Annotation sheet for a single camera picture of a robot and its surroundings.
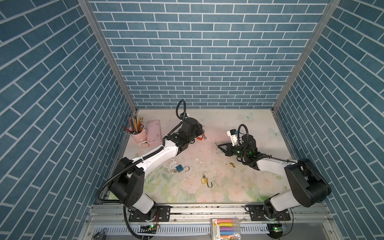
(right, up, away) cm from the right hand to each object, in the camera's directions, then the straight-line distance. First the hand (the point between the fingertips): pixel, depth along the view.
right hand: (218, 145), depth 87 cm
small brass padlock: (+9, -13, +4) cm, 16 cm away
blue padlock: (-23, -14, +2) cm, 27 cm away
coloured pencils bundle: (-52, +11, +9) cm, 54 cm away
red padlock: (-9, +4, +15) cm, 18 cm away
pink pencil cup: (-50, +3, +11) cm, 51 cm away
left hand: (-9, +11, -2) cm, 15 cm away
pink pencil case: (-43, +5, +18) cm, 47 cm away
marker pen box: (+1, -36, -19) cm, 40 cm away
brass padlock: (-8, -20, -2) cm, 22 cm away
